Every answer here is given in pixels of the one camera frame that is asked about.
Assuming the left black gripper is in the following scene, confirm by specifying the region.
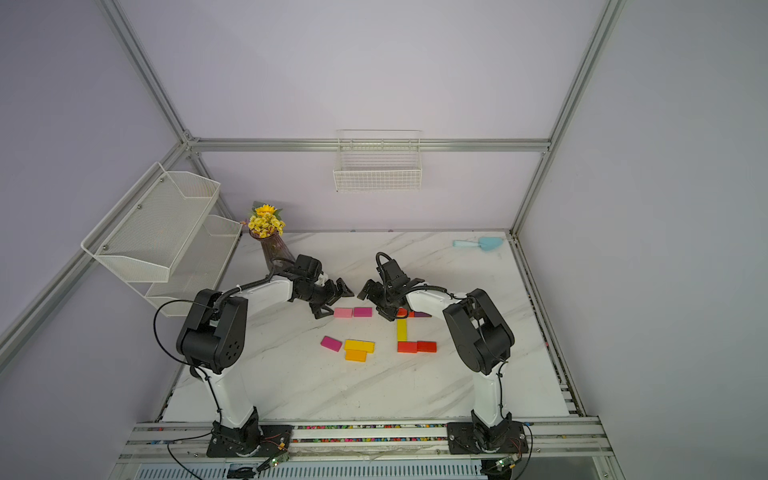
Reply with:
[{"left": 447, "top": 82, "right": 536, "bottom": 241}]
[{"left": 299, "top": 278, "right": 353, "bottom": 320}]

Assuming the light pink block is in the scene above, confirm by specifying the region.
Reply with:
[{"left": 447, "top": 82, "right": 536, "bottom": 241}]
[{"left": 334, "top": 308, "right": 354, "bottom": 319}]

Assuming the magenta block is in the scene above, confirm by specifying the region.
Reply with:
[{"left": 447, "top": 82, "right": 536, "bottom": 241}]
[
  {"left": 353, "top": 307, "right": 373, "bottom": 318},
  {"left": 321, "top": 336, "right": 343, "bottom": 352}
]

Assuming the yellow large block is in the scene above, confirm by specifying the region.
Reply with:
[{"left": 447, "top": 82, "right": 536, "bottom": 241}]
[{"left": 344, "top": 339, "right": 375, "bottom": 354}]

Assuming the orange block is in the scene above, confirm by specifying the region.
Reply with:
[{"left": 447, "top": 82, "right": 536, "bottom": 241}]
[{"left": 345, "top": 350, "right": 368, "bottom": 363}]

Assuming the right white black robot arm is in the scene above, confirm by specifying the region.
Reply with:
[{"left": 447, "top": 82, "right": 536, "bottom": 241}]
[{"left": 358, "top": 279, "right": 515, "bottom": 441}]

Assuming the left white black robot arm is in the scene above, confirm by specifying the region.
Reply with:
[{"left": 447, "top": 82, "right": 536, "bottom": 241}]
[{"left": 169, "top": 255, "right": 354, "bottom": 455}]

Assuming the dark glass vase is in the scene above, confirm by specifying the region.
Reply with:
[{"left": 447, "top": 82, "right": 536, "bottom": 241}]
[{"left": 258, "top": 234, "right": 295, "bottom": 273}]

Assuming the yellow flower bouquet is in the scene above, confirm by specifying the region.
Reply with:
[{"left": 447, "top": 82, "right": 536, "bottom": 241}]
[{"left": 246, "top": 204, "right": 285, "bottom": 239}]

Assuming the lower white mesh shelf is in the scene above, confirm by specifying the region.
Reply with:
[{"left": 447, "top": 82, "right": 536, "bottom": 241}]
[{"left": 144, "top": 215, "right": 241, "bottom": 317}]

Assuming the white mesh shelf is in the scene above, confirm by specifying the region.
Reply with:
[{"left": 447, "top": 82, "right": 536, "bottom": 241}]
[
  {"left": 144, "top": 215, "right": 241, "bottom": 317},
  {"left": 81, "top": 163, "right": 220, "bottom": 283}
]

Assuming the teal scoop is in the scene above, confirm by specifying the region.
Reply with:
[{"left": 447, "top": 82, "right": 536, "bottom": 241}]
[{"left": 452, "top": 237, "right": 505, "bottom": 252}]

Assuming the upper white mesh shelf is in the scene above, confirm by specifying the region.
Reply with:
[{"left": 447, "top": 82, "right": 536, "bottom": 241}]
[{"left": 81, "top": 163, "right": 220, "bottom": 283}]

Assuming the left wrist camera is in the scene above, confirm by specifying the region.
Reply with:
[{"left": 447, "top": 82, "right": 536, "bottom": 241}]
[{"left": 291, "top": 254, "right": 328, "bottom": 286}]

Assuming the white wire wall basket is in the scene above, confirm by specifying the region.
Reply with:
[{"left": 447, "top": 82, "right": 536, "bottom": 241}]
[{"left": 333, "top": 129, "right": 423, "bottom": 193}]

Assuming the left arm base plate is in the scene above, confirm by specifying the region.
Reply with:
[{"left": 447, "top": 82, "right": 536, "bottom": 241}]
[{"left": 206, "top": 422, "right": 293, "bottom": 458}]

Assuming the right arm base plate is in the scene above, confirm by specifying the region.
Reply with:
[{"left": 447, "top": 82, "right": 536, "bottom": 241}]
[{"left": 446, "top": 421, "right": 529, "bottom": 455}]

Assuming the aluminium front rail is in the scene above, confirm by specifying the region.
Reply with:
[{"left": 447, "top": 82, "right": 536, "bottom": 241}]
[{"left": 118, "top": 417, "right": 615, "bottom": 463}]

